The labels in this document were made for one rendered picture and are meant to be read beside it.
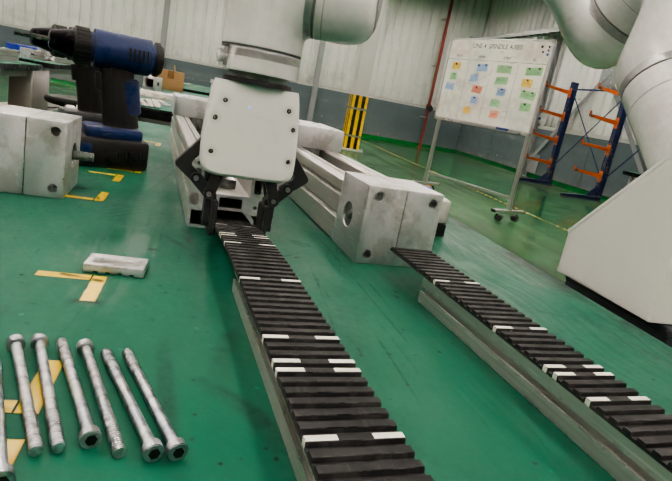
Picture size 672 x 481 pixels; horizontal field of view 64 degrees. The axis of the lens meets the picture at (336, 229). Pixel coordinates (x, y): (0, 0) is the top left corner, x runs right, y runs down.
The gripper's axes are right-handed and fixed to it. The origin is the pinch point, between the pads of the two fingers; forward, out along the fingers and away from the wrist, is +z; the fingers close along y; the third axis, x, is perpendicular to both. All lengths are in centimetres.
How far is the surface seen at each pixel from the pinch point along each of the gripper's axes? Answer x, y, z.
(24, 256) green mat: -8.6, -19.4, 3.2
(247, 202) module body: 6.2, 2.1, -0.7
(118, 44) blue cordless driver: 38.1, -16.2, -17.0
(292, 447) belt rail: -36.7, -1.9, 2.4
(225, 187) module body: 10.2, -0.3, -1.5
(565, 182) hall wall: 882, 848, 65
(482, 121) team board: 495, 353, -22
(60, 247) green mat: -5.4, -17.0, 3.2
